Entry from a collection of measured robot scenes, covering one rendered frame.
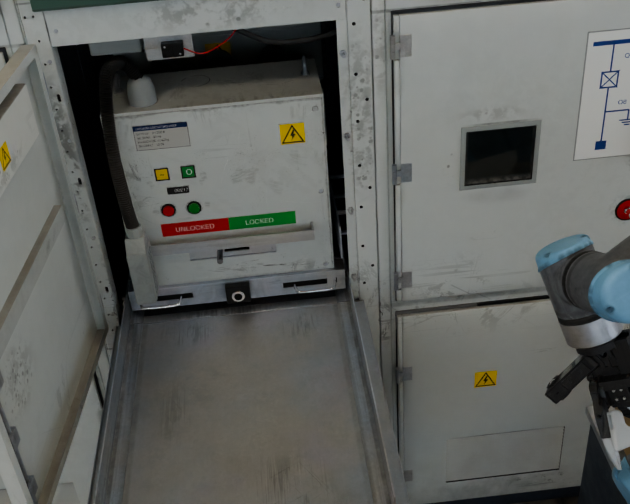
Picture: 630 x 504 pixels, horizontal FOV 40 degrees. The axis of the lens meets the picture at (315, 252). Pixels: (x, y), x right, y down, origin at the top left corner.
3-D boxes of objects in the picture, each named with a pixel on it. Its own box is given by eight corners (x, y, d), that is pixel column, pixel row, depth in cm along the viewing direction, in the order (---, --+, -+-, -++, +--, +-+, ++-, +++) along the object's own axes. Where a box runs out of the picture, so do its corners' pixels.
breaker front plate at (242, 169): (333, 274, 216) (322, 98, 189) (140, 295, 214) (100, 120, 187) (333, 271, 217) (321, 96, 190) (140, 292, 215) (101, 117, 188)
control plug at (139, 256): (157, 303, 204) (144, 242, 194) (136, 306, 203) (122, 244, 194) (159, 284, 210) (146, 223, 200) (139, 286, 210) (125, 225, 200)
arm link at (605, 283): (658, 238, 118) (609, 228, 130) (592, 287, 117) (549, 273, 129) (689, 292, 120) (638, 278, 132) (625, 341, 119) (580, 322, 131)
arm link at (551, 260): (549, 259, 129) (520, 251, 138) (578, 332, 131) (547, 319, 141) (603, 232, 130) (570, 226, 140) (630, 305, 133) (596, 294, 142)
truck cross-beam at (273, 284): (345, 288, 218) (344, 269, 215) (132, 311, 216) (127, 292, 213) (343, 277, 222) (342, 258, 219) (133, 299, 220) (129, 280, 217)
